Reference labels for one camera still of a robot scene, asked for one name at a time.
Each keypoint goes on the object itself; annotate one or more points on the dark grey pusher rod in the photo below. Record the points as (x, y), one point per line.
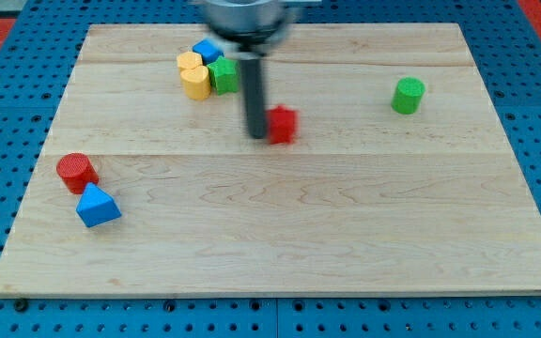
(253, 93)

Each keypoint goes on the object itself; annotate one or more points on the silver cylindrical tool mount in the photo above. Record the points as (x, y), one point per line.
(251, 28)

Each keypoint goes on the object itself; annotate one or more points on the red star block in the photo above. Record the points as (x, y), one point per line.
(282, 125)

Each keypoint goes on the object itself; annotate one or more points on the green star block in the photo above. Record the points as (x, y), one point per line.
(224, 75)

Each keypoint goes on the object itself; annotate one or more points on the blue cube block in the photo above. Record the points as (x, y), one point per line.
(208, 51)

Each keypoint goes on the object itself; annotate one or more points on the yellow heart block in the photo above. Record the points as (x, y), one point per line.
(196, 82)

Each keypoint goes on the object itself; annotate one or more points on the yellow hexagon block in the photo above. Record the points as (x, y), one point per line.
(188, 60)

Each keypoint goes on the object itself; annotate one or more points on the green cylinder block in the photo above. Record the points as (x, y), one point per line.
(407, 96)

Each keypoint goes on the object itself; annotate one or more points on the light wooden board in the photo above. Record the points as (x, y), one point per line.
(365, 203)

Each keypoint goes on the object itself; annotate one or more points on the red cylinder block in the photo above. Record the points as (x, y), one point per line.
(76, 171)

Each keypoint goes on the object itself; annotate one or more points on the blue triangle block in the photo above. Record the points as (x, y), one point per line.
(96, 206)

